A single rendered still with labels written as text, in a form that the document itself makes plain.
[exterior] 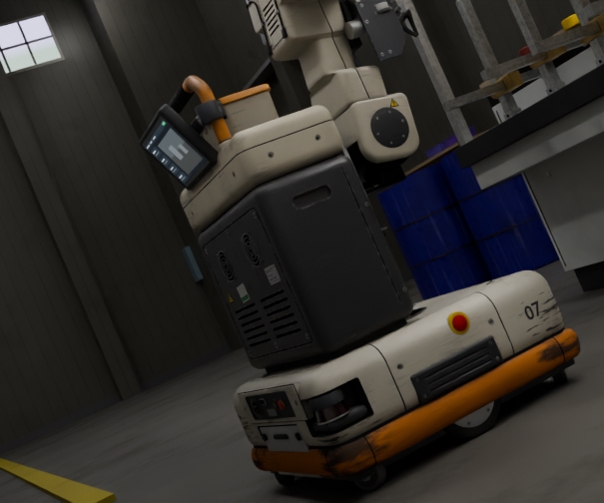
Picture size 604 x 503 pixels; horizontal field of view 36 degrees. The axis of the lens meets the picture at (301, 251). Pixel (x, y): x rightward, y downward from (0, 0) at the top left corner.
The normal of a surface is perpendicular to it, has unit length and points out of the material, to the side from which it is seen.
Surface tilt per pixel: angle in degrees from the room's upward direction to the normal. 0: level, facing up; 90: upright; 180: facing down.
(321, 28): 90
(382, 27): 90
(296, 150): 90
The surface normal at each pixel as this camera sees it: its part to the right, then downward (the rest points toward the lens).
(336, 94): -0.90, 0.22
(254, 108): 0.36, -0.15
